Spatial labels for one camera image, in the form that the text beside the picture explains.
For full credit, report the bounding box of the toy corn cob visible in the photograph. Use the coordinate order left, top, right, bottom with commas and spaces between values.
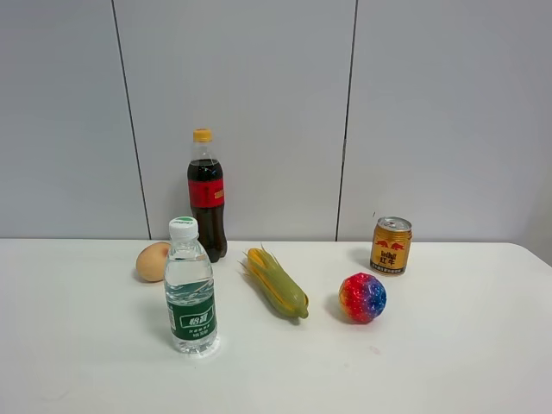
242, 246, 309, 319

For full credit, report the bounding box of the cola bottle yellow cap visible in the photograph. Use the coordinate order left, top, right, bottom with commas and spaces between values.
187, 129, 228, 263

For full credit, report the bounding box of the water bottle green label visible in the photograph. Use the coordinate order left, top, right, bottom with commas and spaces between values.
164, 216, 217, 357

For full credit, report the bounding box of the gold energy drink can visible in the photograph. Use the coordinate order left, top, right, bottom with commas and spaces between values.
370, 216, 412, 275

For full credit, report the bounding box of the rainbow spiky ball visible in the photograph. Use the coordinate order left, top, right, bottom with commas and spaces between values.
338, 273, 387, 324

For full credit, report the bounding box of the peach fruit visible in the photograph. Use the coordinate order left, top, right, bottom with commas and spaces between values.
135, 241, 171, 283

